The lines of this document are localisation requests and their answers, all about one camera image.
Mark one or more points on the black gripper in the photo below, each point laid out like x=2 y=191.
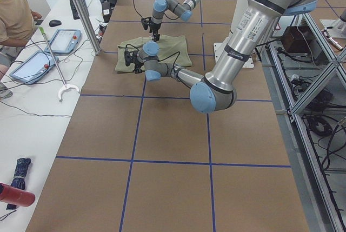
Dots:
x=138 y=65
x=155 y=28

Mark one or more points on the green long-sleeve shirt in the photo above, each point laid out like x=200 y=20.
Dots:
x=168 y=46

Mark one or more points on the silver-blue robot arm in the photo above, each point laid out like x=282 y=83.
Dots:
x=213 y=91
x=181 y=10

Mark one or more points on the far teach pendant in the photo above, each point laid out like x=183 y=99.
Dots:
x=64 y=41

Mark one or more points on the teach pendant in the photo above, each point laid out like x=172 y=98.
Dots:
x=64 y=41
x=33 y=68

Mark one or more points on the black keyboard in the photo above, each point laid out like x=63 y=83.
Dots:
x=74 y=9

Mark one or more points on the black computer mouse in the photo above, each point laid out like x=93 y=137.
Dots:
x=54 y=23

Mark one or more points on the near teach pendant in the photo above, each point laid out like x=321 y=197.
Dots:
x=33 y=68

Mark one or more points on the person in beige shirt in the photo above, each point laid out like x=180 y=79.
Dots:
x=17 y=27

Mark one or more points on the folded dark blue umbrella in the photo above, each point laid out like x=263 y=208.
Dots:
x=20 y=173

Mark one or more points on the red cylinder bottle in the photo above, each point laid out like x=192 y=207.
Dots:
x=15 y=196

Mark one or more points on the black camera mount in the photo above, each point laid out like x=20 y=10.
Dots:
x=130 y=58
x=146 y=22

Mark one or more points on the aluminium frame post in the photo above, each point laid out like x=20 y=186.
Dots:
x=83 y=14

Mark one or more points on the brown box on frame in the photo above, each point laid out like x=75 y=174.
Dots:
x=295 y=39

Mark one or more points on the aluminium truss frame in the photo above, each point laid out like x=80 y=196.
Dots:
x=308 y=90

